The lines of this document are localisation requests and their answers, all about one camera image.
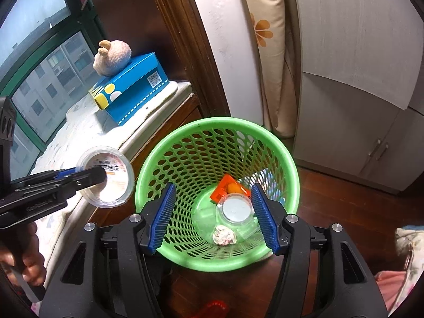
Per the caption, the blue tissue box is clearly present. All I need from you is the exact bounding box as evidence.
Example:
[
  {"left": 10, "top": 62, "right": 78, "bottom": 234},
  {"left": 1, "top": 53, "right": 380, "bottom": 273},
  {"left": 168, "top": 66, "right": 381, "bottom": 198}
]
[{"left": 88, "top": 52, "right": 170, "bottom": 126}]

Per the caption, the green window frame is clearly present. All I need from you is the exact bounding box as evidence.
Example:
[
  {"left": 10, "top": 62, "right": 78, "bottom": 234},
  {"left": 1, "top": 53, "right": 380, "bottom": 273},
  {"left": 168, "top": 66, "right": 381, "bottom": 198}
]
[{"left": 0, "top": 0, "right": 111, "bottom": 173}]

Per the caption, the clear cup with white lid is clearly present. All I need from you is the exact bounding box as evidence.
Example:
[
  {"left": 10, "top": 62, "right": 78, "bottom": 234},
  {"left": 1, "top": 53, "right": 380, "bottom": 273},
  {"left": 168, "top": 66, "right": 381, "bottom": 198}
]
[{"left": 217, "top": 194, "right": 258, "bottom": 231}]

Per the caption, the white wardrobe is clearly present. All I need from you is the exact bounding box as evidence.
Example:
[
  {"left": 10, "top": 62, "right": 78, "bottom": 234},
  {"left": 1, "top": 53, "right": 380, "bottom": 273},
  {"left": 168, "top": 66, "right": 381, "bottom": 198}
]
[{"left": 291, "top": 0, "right": 424, "bottom": 195}]

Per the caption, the orange snack wrapper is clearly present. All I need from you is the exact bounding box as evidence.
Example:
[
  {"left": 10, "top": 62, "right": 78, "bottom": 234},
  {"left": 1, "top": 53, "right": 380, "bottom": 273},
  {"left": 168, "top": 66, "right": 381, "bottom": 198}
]
[{"left": 210, "top": 174, "right": 251, "bottom": 203}]

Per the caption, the green plastic basket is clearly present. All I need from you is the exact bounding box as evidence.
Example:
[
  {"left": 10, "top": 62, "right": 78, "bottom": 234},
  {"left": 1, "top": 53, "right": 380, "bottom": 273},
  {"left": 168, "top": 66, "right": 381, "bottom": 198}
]
[{"left": 135, "top": 117, "right": 300, "bottom": 271}]

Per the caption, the floral beige curtain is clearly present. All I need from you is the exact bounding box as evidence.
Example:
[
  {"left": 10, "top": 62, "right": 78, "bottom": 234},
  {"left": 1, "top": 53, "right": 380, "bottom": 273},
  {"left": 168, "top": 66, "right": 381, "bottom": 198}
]
[{"left": 237, "top": 0, "right": 299, "bottom": 137}]

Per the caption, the person's floral clothing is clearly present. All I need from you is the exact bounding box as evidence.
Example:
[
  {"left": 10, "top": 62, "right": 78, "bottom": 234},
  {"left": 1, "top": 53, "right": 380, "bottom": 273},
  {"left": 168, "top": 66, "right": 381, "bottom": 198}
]
[{"left": 374, "top": 226, "right": 424, "bottom": 316}]

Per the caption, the clear plastic cup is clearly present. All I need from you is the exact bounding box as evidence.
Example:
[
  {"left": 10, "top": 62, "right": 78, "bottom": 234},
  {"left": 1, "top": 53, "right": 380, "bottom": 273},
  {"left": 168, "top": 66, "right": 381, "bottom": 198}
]
[{"left": 77, "top": 146, "right": 135, "bottom": 207}]

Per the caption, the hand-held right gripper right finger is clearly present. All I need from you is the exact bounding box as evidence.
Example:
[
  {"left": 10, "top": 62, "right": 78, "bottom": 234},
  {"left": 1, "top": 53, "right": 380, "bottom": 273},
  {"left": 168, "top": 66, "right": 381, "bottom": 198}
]
[{"left": 251, "top": 182, "right": 388, "bottom": 318}]

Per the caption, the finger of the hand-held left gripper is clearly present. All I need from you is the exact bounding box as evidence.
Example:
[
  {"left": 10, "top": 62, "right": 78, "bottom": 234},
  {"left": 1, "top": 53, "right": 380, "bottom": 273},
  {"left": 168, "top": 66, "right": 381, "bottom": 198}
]
[
  {"left": 0, "top": 166, "right": 107, "bottom": 229},
  {"left": 10, "top": 168, "right": 79, "bottom": 190}
]

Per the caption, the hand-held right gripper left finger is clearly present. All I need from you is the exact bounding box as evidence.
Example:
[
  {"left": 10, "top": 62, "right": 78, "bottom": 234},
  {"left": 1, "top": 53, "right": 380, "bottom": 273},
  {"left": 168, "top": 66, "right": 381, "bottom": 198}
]
[{"left": 40, "top": 182, "right": 178, "bottom": 318}]

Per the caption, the white quilted printed blanket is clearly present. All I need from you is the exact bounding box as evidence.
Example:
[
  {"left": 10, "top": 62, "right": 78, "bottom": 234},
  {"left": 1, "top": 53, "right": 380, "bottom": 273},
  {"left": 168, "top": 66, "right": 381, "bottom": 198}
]
[{"left": 30, "top": 81, "right": 193, "bottom": 270}]

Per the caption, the small plush sheep toy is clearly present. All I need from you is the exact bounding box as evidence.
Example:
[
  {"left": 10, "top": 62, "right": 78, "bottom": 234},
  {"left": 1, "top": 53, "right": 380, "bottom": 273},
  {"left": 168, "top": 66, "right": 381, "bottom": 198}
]
[{"left": 93, "top": 40, "right": 132, "bottom": 75}]

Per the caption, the white tissue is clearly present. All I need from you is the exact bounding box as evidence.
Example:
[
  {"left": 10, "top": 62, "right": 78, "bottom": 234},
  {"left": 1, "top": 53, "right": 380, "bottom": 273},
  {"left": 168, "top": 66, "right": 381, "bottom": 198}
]
[{"left": 212, "top": 224, "right": 238, "bottom": 246}]

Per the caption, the red plastic object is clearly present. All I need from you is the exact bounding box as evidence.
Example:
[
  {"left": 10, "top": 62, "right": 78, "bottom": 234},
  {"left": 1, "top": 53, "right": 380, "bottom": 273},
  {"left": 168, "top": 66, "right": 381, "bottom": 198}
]
[{"left": 195, "top": 300, "right": 230, "bottom": 318}]

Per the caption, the person's left hand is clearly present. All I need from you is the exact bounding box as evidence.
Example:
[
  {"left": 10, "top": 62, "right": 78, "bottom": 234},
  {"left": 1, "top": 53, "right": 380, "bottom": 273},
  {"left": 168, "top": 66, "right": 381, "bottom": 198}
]
[{"left": 0, "top": 221, "right": 47, "bottom": 287}]

